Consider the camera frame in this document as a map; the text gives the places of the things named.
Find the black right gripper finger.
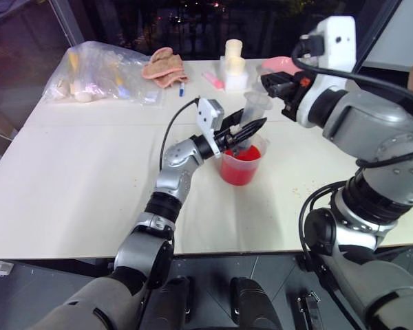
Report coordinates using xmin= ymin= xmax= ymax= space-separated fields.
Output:
xmin=260 ymin=71 xmax=290 ymax=87
xmin=264 ymin=84 xmax=288 ymax=101

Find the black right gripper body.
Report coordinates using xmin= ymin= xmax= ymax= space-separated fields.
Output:
xmin=279 ymin=72 xmax=311 ymax=122

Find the clear plastic bag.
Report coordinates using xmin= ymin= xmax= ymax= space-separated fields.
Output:
xmin=42 ymin=40 xmax=167 ymax=107

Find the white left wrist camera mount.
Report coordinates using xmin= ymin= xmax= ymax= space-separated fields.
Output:
xmin=196 ymin=97 xmax=225 ymax=157

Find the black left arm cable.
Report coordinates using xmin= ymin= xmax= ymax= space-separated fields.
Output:
xmin=159 ymin=97 xmax=201 ymax=170

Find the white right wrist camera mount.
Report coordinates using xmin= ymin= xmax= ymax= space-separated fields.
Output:
xmin=294 ymin=15 xmax=357 ymax=129

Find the dark rounded shape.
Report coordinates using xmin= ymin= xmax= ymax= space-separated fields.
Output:
xmin=229 ymin=276 xmax=279 ymax=330

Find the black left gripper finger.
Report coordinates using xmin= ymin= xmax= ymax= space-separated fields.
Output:
xmin=228 ymin=117 xmax=268 ymax=144
xmin=221 ymin=107 xmax=246 ymax=130

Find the black metal bracket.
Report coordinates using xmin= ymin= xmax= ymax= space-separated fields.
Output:
xmin=295 ymin=290 xmax=321 ymax=330

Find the beige pink towel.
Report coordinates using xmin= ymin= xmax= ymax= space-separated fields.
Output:
xmin=141 ymin=47 xmax=191 ymax=89

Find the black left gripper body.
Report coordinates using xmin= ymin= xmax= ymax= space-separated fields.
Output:
xmin=213 ymin=118 xmax=241 ymax=156

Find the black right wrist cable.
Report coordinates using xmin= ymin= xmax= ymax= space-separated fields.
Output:
xmin=291 ymin=32 xmax=413 ymax=123

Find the pink plastic bowl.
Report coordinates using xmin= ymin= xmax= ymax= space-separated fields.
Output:
xmin=261 ymin=56 xmax=306 ymax=76

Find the small clear zip bag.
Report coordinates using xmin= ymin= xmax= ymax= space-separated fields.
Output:
xmin=140 ymin=89 xmax=167 ymax=107

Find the cream plastic cup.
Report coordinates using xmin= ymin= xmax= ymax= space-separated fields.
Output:
xmin=224 ymin=38 xmax=244 ymax=59
xmin=226 ymin=56 xmax=246 ymax=75

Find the clear plastic syringe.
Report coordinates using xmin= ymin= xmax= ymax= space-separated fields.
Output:
xmin=240 ymin=90 xmax=275 ymax=153

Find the clear cup with red liquid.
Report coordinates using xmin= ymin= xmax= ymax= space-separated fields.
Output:
xmin=220 ymin=133 xmax=271 ymax=187

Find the dark framed panel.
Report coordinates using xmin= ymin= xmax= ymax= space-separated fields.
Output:
xmin=357 ymin=0 xmax=413 ymax=74

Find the black right elbow cable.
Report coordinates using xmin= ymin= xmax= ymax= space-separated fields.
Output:
xmin=297 ymin=181 xmax=349 ymax=273

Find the pink highlighter pen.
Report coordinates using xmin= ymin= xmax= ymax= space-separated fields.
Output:
xmin=202 ymin=71 xmax=226 ymax=91

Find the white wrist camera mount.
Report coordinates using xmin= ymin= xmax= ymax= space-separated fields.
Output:
xmin=196 ymin=97 xmax=225 ymax=157
xmin=294 ymin=15 xmax=357 ymax=129

